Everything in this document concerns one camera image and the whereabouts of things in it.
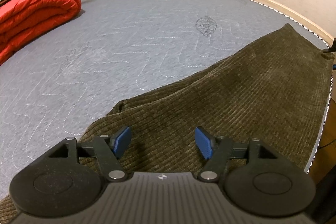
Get olive green corduroy pants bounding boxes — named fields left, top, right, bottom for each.
left=1, top=24, right=334, bottom=223

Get wooden bed frame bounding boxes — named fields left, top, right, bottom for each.
left=250, top=0, right=335, bottom=46

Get blue quilted mattress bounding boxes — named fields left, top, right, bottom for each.
left=1, top=0, right=326, bottom=197

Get red folded quilt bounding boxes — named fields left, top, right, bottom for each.
left=1, top=0, right=81, bottom=64

